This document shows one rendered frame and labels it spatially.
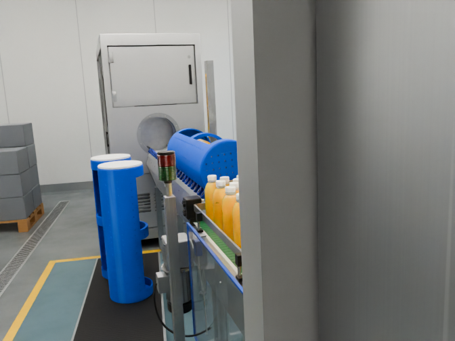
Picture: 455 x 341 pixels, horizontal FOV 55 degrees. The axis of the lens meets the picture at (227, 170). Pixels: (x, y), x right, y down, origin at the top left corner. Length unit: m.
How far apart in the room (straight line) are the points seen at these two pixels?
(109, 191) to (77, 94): 4.55
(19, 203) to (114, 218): 2.74
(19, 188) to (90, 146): 2.11
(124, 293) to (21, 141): 3.18
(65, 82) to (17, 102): 0.77
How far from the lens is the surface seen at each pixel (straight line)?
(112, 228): 2.82
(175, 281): 1.65
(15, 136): 5.73
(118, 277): 2.93
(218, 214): 1.74
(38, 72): 7.32
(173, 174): 1.53
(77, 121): 7.23
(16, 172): 5.35
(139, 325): 2.73
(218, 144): 2.02
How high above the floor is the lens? 1.45
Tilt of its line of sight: 10 degrees down
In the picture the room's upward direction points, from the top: 3 degrees counter-clockwise
